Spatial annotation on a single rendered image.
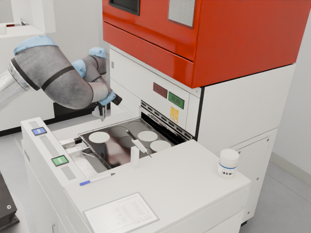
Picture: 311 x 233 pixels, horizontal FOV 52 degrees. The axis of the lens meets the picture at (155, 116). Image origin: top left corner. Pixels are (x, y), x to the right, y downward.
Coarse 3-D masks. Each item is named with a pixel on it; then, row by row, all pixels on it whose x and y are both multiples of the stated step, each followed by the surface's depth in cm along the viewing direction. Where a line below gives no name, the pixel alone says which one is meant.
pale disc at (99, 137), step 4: (96, 132) 160; (100, 132) 160; (104, 132) 160; (92, 136) 156; (96, 136) 157; (100, 136) 157; (104, 136) 157; (108, 136) 157; (92, 140) 154; (96, 140) 154; (100, 140) 154; (104, 140) 154
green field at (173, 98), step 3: (171, 96) 154; (174, 96) 151; (168, 99) 156; (171, 99) 154; (174, 99) 152; (177, 99) 150; (180, 99) 148; (174, 102) 152; (177, 102) 151; (180, 102) 149; (180, 105) 149
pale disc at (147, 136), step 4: (140, 132) 162; (144, 132) 162; (148, 132) 163; (152, 132) 163; (140, 136) 159; (144, 136) 159; (148, 136) 159; (152, 136) 159; (156, 136) 160; (144, 140) 156; (148, 140) 156; (152, 140) 156
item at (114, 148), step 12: (132, 120) 173; (108, 132) 161; (120, 132) 161; (132, 132) 162; (156, 132) 163; (96, 144) 151; (108, 144) 151; (120, 144) 152; (132, 144) 152; (144, 144) 153; (108, 156) 143; (120, 156) 143; (144, 156) 144
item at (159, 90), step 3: (156, 87) 162; (159, 87) 160; (156, 90) 163; (159, 90) 161; (162, 90) 158; (165, 90) 156; (159, 93) 161; (162, 93) 159; (165, 93) 157; (165, 96) 158
